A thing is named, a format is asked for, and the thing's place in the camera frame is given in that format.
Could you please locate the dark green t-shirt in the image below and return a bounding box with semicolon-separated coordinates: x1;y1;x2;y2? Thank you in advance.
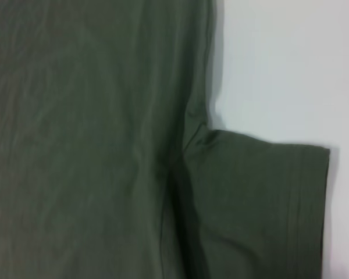
0;0;331;279

